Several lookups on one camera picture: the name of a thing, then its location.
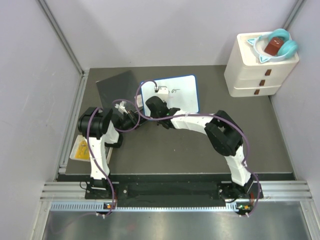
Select aluminium frame rail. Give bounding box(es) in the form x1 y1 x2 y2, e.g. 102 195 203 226
40 180 313 201

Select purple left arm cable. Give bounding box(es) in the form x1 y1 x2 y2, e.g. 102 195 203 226
84 99 143 218

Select brown wooden block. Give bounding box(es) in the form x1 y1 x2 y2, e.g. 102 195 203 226
264 37 285 56

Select teal cat ear headphones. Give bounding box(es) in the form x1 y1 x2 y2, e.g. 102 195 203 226
246 28 298 64

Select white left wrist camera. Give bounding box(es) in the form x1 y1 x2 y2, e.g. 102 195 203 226
114 101 128 115

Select black notebook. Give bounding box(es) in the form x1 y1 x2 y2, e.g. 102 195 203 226
96 70 139 109

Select blue framed whiteboard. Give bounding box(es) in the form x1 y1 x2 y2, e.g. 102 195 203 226
141 75 200 117

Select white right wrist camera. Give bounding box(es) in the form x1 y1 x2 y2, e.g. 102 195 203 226
154 86 170 103

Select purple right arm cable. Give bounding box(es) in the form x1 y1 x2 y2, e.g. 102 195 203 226
134 79 262 218

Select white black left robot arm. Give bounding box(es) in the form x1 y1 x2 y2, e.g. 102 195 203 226
77 107 142 199

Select grey slotted cable duct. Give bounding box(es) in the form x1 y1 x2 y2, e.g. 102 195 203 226
49 201 253 212

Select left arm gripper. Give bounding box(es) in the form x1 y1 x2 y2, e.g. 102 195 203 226
117 109 150 134

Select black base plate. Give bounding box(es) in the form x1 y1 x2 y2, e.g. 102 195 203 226
85 182 263 206

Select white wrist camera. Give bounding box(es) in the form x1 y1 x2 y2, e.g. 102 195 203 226
154 86 170 103
114 101 128 115

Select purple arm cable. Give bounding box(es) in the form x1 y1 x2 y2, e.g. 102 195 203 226
134 79 262 218
84 99 143 218

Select yellow package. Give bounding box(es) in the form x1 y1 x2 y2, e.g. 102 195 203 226
69 135 90 162

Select white three drawer cabinet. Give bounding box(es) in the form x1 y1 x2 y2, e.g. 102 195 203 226
224 32 300 97

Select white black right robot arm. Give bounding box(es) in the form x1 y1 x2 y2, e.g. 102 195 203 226
146 96 255 199

